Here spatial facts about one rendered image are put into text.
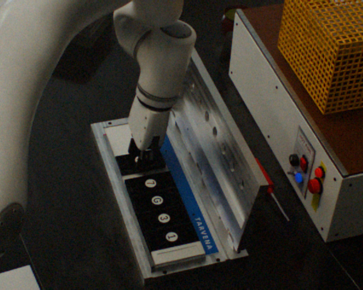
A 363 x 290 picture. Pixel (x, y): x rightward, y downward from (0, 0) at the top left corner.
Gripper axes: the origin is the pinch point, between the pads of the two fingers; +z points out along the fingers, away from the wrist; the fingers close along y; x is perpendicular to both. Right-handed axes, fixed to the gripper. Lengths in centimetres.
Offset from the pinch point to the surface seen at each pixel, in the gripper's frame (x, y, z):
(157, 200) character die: 0.7, 12.0, 1.3
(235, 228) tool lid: 10.4, 26.2, -5.0
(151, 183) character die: 0.7, 7.3, 1.3
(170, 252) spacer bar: -0.5, 25.2, 1.8
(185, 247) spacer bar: 2.3, 25.0, 1.0
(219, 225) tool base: 11.0, 20.5, 0.4
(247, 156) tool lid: 10.3, 21.6, -19.1
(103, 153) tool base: -6.0, -4.9, 3.8
